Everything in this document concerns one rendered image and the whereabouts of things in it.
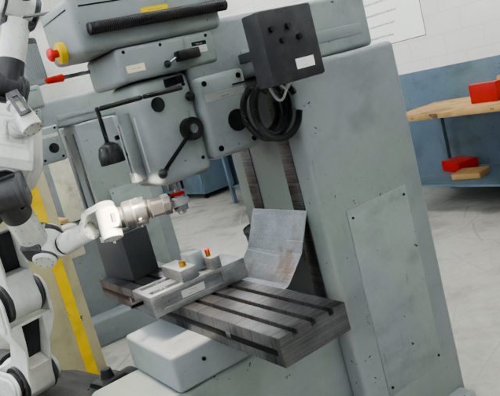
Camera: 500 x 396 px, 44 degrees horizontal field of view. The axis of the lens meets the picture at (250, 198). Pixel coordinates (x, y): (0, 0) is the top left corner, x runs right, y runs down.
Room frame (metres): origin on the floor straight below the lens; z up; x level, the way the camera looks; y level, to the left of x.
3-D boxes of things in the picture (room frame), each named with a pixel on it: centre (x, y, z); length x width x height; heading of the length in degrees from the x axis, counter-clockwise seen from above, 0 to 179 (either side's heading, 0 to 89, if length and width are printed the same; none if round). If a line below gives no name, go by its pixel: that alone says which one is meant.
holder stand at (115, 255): (2.43, 0.54, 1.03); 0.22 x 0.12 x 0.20; 40
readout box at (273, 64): (1.84, -0.21, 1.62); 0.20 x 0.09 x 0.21; 123
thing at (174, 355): (1.96, 0.22, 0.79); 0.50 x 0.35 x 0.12; 123
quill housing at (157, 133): (1.96, 0.22, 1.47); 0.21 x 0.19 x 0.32; 33
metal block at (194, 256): (1.98, 0.23, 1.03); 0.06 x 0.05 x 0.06; 30
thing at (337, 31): (2.23, -0.20, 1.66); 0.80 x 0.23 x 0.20; 123
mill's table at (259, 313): (2.02, 0.26, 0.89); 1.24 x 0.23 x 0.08; 33
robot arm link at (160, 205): (1.94, 0.31, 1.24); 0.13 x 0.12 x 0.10; 11
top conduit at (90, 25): (1.85, 0.11, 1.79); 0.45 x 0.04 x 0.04; 123
